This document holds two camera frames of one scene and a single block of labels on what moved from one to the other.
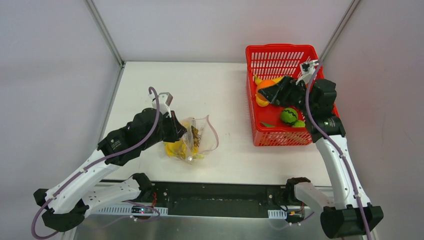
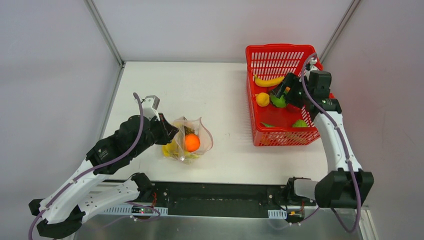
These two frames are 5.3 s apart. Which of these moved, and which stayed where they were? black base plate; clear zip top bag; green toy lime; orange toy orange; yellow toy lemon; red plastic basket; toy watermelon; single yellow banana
Moved: clear zip top bag; orange toy orange; toy watermelon
Stayed: black base plate; green toy lime; single yellow banana; red plastic basket; yellow toy lemon
